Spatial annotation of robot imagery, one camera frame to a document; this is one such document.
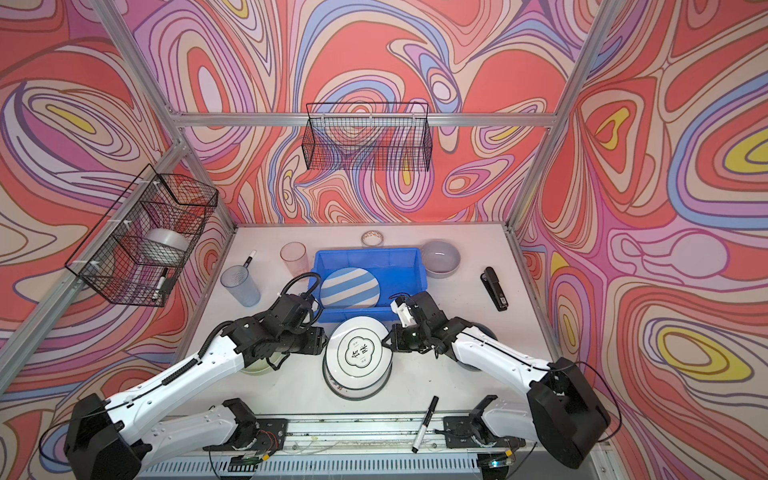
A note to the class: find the white plate orange sunburst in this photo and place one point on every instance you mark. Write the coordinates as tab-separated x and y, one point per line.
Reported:
355	394

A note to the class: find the green ceramic bowl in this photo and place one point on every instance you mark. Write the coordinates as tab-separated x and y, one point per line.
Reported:
263	366

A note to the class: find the grey purple bowl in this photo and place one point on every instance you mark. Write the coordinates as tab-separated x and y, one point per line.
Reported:
440	258

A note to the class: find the blue white striped plate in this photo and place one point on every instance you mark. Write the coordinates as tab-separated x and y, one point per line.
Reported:
350	287

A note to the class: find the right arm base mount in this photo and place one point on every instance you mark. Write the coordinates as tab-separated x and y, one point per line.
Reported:
470	431

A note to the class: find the white plate flower outline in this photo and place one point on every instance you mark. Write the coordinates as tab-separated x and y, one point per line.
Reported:
355	355

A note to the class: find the black wire basket back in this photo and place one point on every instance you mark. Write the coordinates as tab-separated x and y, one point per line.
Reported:
368	136

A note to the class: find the blue plastic bin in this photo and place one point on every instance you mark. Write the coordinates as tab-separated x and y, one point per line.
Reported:
398	270

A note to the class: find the marker in left basket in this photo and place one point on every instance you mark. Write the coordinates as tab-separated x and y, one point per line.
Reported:
157	292

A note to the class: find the clear grey plastic cup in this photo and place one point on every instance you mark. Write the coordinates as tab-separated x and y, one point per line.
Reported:
239	283

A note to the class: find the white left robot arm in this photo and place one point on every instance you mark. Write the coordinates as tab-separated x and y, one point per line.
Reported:
118	437

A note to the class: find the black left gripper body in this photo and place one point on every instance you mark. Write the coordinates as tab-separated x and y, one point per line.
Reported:
303	341

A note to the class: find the black marker on rail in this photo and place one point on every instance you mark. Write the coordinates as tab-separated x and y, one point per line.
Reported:
421	432

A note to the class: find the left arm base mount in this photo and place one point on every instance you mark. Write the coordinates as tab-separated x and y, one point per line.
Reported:
257	434

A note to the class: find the pink translucent cup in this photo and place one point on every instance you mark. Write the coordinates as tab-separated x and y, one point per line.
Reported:
295	257

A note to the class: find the white tape roll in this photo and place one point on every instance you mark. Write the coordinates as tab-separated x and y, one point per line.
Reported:
164	247

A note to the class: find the black wire basket left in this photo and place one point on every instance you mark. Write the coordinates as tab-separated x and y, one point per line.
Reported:
114	267

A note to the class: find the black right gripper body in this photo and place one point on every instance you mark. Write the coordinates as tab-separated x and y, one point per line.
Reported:
410	338

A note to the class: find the black wire basket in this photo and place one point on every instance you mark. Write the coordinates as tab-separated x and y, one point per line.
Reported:
114	267
368	136

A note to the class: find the black stapler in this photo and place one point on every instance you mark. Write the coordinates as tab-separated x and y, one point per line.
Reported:
491	283

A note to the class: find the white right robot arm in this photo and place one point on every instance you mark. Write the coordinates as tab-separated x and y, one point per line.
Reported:
564	413

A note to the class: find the small black marker on table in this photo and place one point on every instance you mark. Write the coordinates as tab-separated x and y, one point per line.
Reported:
249	259

